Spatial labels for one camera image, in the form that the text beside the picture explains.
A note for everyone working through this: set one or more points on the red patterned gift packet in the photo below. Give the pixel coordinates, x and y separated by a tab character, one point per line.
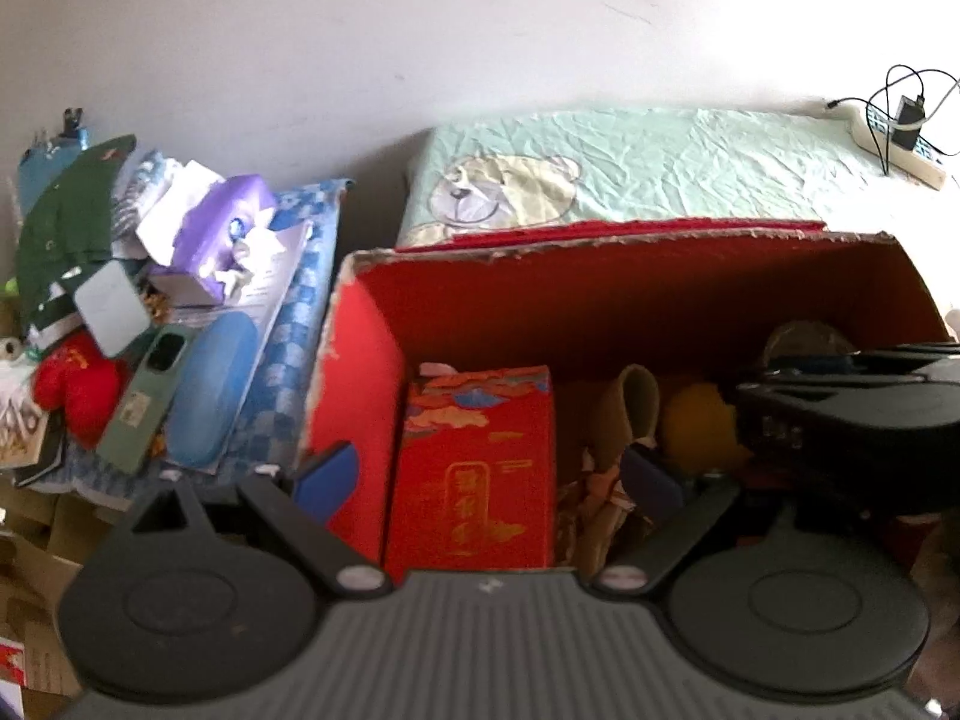
472	465

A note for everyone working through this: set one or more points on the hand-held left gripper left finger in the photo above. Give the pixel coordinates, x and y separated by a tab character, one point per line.
326	480

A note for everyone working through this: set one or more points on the black charger plug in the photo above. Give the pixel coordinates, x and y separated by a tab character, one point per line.
907	120

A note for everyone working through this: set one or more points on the brown wooden gourd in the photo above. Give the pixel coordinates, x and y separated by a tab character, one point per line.
697	427

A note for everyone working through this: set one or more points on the green phone case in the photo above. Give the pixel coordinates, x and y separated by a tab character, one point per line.
142	405

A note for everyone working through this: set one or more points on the red cardboard box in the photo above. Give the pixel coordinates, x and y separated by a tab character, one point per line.
600	300

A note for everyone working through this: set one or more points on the blue bag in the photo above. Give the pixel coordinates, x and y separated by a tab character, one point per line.
45	165

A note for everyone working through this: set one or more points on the white square device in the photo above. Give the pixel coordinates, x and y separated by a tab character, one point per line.
112	307

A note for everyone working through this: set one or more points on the blue checkered cloth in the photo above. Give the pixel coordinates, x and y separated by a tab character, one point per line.
300	270

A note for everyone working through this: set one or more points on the blue glasses case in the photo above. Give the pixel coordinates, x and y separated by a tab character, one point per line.
214	390

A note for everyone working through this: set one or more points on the white power strip with charger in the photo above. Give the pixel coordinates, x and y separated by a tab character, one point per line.
881	90

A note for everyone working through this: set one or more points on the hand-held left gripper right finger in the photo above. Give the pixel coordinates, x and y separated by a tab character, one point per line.
652	484

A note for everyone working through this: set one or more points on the small brown shoe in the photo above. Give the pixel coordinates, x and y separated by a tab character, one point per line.
634	405

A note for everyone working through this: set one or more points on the black clip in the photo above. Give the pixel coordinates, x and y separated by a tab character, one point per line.
73	124

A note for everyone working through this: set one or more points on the dark green cloth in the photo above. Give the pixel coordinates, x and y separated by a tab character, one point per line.
67	232

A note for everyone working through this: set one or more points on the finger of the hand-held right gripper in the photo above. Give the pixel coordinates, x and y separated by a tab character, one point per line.
825	366

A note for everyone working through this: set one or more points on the purple tissue packet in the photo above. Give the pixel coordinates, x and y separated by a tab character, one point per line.
217	232

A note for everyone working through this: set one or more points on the clear packing tape roll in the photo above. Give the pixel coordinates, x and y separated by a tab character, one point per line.
806	334

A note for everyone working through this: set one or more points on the red plush toy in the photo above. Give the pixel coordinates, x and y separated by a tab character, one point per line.
75	390

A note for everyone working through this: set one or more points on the brown cardboard box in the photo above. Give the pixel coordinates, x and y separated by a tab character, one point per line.
37	585

